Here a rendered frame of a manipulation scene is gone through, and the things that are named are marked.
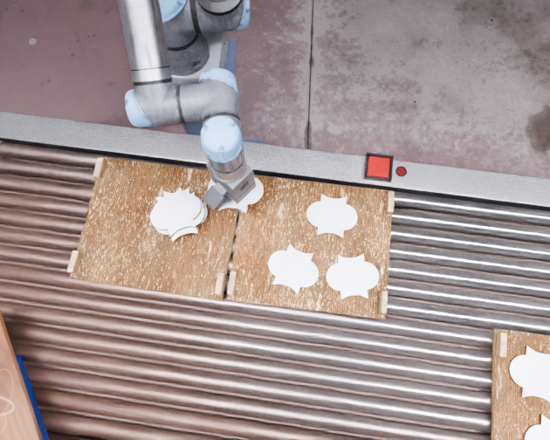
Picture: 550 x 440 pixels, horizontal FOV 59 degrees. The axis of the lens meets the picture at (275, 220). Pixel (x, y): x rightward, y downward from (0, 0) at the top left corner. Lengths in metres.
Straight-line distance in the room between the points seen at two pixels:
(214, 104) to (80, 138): 0.66
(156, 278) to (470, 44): 2.11
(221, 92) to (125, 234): 0.56
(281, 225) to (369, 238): 0.24
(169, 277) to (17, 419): 0.46
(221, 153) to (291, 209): 0.46
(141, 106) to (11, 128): 0.71
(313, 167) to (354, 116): 1.15
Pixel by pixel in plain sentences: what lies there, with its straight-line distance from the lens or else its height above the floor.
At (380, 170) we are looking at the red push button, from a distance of 1.39.
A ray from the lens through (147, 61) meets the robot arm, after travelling 0.98.
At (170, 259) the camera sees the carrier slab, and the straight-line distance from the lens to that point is 1.32.
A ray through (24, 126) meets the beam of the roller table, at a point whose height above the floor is 0.92.
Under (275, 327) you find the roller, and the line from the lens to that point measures 1.28.
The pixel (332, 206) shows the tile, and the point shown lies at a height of 0.95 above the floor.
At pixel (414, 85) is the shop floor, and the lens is 2.65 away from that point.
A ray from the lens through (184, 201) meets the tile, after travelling 1.29.
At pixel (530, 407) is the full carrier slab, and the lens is 1.40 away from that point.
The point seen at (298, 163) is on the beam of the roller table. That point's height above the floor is 0.92.
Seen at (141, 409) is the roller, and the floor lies 0.92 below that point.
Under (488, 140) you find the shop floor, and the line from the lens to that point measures 2.62.
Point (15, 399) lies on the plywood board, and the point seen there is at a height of 1.04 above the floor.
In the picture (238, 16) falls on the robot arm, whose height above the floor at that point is 1.17.
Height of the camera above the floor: 2.20
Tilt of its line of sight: 74 degrees down
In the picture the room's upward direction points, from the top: 4 degrees counter-clockwise
